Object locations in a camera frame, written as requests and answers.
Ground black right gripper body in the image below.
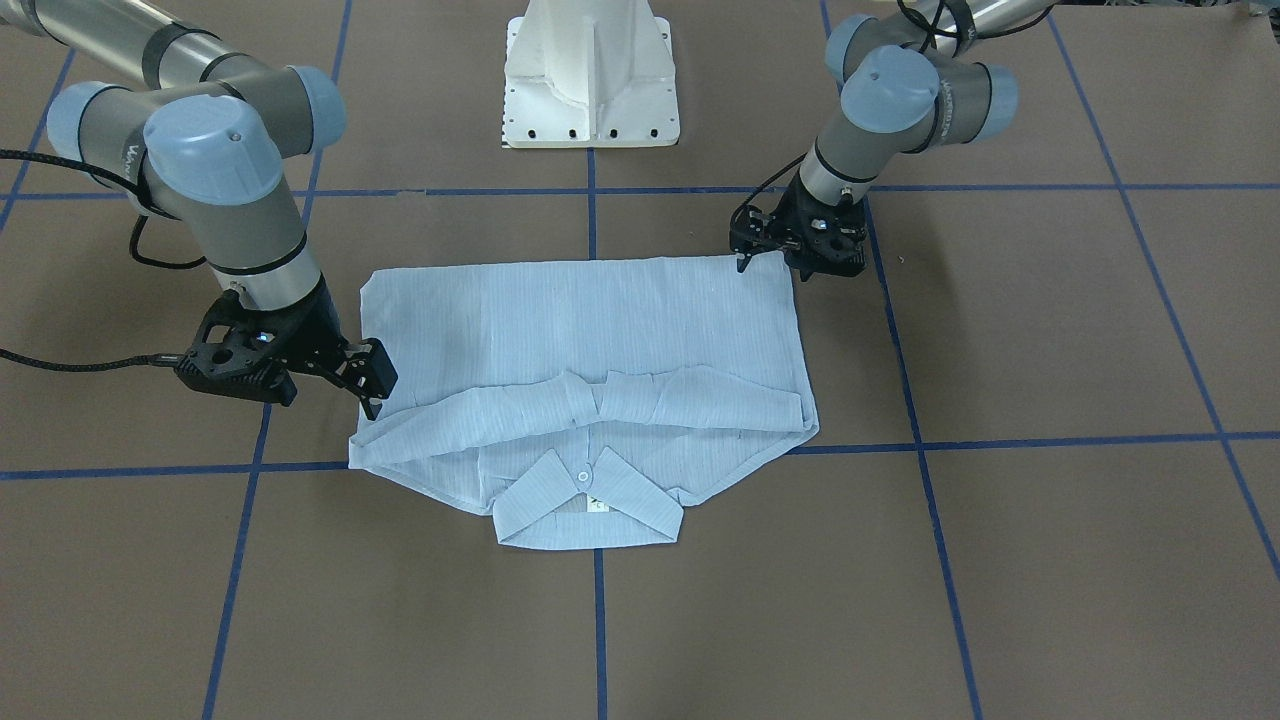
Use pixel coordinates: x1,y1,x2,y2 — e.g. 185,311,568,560
174,281,399,406

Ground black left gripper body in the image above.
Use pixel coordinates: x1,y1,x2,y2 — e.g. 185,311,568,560
730,176,869,279

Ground light blue button shirt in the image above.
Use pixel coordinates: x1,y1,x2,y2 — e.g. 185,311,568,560
349,252,819,551

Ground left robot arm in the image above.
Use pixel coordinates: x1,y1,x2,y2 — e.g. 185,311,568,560
730,1,1052,279

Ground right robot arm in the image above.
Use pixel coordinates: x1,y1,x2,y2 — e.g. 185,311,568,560
3,1,398,419

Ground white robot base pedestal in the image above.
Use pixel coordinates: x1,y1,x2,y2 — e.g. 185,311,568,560
500,1,681,149

